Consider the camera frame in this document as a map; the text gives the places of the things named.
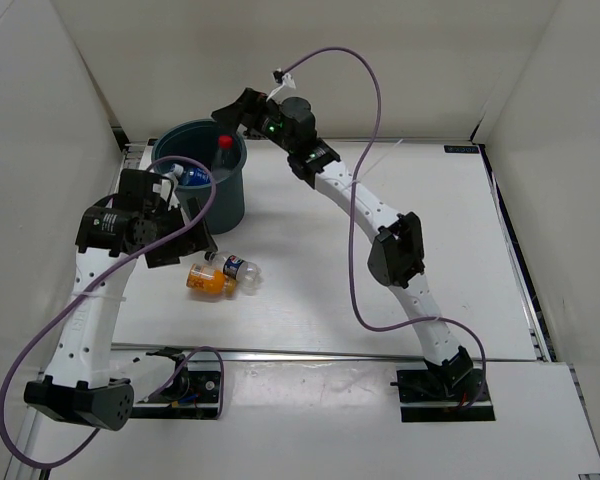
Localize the dark green plastic bin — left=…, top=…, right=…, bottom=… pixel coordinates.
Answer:
left=152, top=119, right=247, bottom=234

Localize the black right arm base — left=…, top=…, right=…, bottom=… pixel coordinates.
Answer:
left=390, top=368, right=496, bottom=423

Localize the orange juice bottle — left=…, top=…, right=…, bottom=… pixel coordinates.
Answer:
left=186, top=264, right=237, bottom=295

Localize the red label water bottle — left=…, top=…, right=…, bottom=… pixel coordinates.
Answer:
left=211, top=135, right=233, bottom=182

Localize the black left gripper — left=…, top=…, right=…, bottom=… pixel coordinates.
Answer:
left=144, top=197, right=217, bottom=268

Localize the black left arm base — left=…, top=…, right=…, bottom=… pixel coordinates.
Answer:
left=113, top=346, right=225, bottom=420

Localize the black cap Pepsi bottle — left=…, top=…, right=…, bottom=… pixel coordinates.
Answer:
left=204, top=251, right=262, bottom=292

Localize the blue label water bottle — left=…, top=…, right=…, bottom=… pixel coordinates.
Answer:
left=169, top=164, right=210, bottom=187

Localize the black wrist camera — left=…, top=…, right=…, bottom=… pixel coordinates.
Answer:
left=113, top=169, right=169, bottom=214
left=244, top=88, right=271, bottom=112

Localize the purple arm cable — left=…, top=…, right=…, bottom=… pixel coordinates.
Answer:
left=0, top=156, right=225, bottom=470
left=272, top=47, right=486, bottom=411

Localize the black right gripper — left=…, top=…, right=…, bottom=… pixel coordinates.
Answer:
left=212, top=88, right=297, bottom=154

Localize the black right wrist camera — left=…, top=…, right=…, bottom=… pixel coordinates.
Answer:
left=244, top=88, right=271, bottom=112

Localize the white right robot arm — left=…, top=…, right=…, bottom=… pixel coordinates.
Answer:
left=211, top=88, right=482, bottom=408

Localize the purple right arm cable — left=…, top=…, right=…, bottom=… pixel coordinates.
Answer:
left=272, top=47, right=486, bottom=411

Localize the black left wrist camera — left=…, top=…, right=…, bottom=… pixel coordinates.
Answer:
left=113, top=169, right=169, bottom=214

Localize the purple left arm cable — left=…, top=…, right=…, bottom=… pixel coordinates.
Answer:
left=0, top=156, right=225, bottom=470

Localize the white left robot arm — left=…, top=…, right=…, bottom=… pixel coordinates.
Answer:
left=24, top=194, right=216, bottom=431

